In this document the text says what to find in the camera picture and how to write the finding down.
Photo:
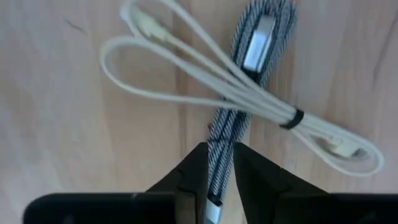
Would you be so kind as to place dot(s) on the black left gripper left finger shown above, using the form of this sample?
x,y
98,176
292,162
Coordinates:
x,y
189,180

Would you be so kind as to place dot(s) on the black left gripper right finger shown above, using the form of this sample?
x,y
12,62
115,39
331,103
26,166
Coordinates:
x,y
261,180

